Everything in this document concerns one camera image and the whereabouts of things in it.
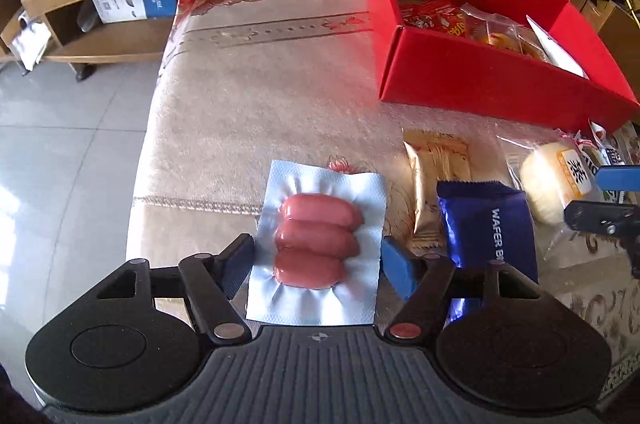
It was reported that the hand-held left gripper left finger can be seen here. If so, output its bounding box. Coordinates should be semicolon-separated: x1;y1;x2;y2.
92;233;257;346

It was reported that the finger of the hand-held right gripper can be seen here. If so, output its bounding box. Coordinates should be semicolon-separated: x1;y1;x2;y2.
595;165;640;193
564;200;640;279

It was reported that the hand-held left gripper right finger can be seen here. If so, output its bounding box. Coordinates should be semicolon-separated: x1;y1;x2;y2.
381;235;543;346

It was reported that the white packet with red fruit print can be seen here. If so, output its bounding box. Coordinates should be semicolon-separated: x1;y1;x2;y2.
587;120;640;167

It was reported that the white bun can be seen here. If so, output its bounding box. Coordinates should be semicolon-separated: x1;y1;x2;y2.
497;131;640;269

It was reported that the vacuum-packed sausage packet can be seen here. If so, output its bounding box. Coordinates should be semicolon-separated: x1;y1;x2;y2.
246;160;388;327

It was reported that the golden biscuit packet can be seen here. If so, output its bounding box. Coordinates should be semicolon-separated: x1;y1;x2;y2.
402;130;473;252

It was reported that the blue wafer biscuit packet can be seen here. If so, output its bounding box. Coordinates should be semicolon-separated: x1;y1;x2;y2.
436;180;540;325

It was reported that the white green snack packet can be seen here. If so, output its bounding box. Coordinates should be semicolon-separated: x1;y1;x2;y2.
526;14;590;78

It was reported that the red cardboard box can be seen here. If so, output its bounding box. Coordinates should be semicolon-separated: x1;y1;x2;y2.
364;0;640;132

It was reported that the round pastry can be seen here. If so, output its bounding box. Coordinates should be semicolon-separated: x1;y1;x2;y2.
460;2;551;62

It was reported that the red snack packet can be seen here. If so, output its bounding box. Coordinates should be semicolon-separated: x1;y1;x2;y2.
400;0;468;37

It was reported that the brown cardboard box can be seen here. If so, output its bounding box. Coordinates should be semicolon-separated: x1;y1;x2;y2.
580;0;640;69

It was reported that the floral tablecloth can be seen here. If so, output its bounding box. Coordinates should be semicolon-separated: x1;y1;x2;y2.
125;0;640;405

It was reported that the blue white carton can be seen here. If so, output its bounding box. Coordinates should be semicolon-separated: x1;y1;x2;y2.
92;0;178;24

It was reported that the white paper bag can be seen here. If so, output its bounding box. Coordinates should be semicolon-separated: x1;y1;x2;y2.
10;18;53;72

